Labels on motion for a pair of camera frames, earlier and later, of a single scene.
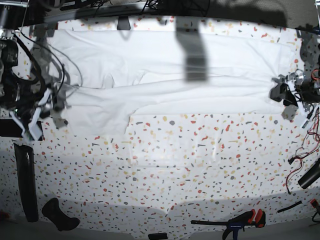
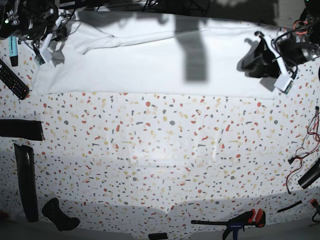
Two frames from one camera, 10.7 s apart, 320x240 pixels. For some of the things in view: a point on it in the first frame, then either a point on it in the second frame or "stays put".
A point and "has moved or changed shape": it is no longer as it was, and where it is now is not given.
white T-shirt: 109,76 has moved or changed shape
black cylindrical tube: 25,158 stays put
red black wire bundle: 313,136 stays put
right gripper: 295,80 -> 287,53
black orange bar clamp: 249,218 stays put
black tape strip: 10,128 stays put
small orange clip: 314,203 stays put
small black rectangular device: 158,236 stays put
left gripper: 55,102 -> 47,24
